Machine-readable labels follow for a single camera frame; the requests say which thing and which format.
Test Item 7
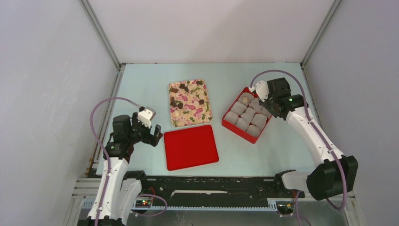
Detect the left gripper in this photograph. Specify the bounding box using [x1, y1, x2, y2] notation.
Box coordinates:
[128, 113, 162, 147]

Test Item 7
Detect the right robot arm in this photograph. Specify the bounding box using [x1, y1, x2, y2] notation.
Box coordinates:
[260, 78, 359, 201]

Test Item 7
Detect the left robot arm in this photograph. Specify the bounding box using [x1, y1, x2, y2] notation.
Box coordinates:
[77, 108, 163, 226]

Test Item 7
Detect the red chocolate box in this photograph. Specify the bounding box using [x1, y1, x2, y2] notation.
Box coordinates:
[222, 87, 271, 144]

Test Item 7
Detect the red box lid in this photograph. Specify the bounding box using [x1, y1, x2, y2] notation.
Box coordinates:
[164, 125, 219, 171]

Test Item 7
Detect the floral tray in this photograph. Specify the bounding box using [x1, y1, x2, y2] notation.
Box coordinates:
[168, 79, 213, 128]

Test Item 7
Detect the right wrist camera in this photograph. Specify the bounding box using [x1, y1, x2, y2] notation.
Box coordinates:
[248, 81, 269, 102]

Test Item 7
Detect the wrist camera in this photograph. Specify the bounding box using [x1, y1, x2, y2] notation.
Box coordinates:
[137, 107, 156, 129]
[248, 81, 269, 102]

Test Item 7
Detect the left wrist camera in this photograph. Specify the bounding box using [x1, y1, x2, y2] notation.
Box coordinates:
[137, 107, 156, 129]

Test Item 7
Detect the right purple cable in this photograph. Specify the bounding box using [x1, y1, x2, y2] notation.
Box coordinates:
[249, 69, 348, 226]

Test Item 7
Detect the purple cable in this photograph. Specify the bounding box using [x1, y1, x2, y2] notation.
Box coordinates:
[249, 69, 348, 226]
[89, 97, 169, 226]

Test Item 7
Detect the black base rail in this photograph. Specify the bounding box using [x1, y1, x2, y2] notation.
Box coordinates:
[137, 175, 296, 210]

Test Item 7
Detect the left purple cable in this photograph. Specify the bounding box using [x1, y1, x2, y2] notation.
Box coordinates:
[89, 97, 169, 226]

